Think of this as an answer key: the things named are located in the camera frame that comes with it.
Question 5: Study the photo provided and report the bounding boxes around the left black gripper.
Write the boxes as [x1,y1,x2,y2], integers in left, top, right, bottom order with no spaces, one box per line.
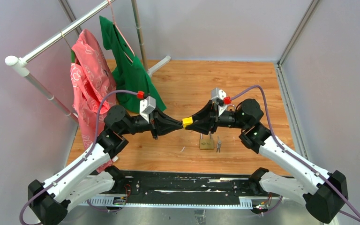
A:
[121,106,184,140]

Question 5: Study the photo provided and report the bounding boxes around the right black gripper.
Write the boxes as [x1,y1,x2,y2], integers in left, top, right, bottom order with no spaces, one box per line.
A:
[184,100,246,135]

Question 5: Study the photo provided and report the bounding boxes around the yellow black padlock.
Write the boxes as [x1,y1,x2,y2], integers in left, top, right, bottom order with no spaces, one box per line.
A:
[182,117,194,129]

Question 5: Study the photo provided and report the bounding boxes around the brass padlock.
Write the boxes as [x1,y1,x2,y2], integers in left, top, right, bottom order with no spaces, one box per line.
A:
[199,132,215,150]

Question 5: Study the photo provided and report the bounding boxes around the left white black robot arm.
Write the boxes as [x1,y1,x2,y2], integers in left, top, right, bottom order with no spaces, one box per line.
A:
[28,105,183,225]

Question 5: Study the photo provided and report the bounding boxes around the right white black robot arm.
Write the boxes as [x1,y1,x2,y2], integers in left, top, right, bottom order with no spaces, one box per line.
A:
[182,98,348,224]

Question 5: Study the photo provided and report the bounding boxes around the green garment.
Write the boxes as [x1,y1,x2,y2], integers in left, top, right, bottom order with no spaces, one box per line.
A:
[99,16,166,111]

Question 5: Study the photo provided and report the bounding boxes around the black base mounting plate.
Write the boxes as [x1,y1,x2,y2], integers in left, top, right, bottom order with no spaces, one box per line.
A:
[106,170,270,206]

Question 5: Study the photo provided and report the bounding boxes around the pink patterned garment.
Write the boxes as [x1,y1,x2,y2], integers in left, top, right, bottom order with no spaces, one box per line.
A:
[69,29,119,173]

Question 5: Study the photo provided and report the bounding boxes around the pink clothes hanger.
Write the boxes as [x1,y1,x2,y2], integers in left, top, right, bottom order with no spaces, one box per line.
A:
[106,0,136,63]

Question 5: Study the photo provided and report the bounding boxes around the white metal clothes rack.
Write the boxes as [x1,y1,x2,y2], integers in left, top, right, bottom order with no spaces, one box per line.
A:
[4,0,172,125]

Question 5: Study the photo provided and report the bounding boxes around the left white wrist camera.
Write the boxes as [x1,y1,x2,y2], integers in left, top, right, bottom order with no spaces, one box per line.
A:
[139,96,156,123]

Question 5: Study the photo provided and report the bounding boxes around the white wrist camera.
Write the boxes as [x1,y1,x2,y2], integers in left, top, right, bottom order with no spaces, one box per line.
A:
[139,96,156,123]
[210,87,228,117]

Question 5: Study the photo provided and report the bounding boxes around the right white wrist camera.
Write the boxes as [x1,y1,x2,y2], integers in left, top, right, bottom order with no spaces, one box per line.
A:
[210,87,228,117]

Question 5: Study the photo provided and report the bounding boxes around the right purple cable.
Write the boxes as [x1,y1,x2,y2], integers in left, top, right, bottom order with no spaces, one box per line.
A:
[223,85,360,225]

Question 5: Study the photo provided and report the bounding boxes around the purple cable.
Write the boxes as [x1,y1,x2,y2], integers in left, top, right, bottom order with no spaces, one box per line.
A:
[19,90,146,225]
[223,85,360,225]

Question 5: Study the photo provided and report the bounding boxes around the aluminium frame rail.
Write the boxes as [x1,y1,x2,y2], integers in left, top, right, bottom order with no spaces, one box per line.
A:
[274,0,322,137]

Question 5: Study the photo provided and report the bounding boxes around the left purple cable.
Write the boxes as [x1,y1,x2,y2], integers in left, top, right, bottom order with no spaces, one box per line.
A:
[19,90,146,225]

